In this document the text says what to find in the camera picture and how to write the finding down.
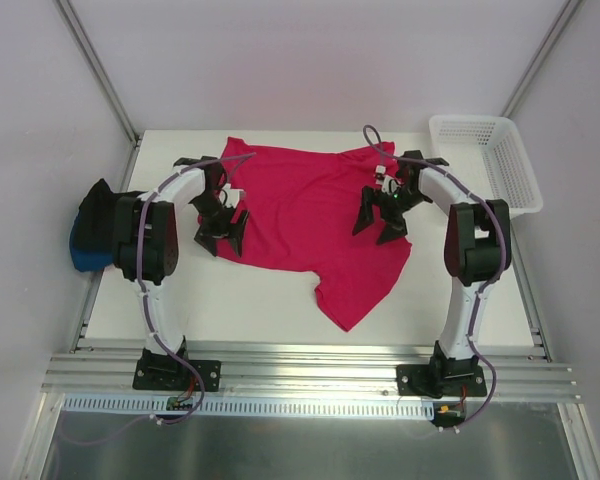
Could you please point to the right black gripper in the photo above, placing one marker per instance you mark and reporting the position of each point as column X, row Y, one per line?
column 386, row 206

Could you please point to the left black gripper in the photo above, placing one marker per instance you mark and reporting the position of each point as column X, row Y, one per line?
column 220, row 225

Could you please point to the pink t shirt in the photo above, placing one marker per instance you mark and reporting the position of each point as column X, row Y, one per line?
column 302, row 210

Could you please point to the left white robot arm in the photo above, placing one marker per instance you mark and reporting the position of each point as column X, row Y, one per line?
column 146, row 246

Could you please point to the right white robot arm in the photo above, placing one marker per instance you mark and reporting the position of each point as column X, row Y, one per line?
column 477, row 251

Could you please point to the white plastic basket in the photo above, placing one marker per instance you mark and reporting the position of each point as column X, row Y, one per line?
column 488, row 155

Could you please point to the black folded t shirt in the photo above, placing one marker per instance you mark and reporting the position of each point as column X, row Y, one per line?
column 94, row 223

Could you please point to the blue folded t shirt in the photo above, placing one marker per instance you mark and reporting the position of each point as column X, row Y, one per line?
column 87, row 261

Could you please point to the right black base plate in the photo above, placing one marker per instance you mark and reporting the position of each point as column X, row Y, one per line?
column 422, row 380

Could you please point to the white slotted cable duct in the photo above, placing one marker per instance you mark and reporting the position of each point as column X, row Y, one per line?
column 251, row 407

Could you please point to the aluminium mounting rail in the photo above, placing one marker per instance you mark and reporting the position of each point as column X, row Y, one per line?
column 310, row 371

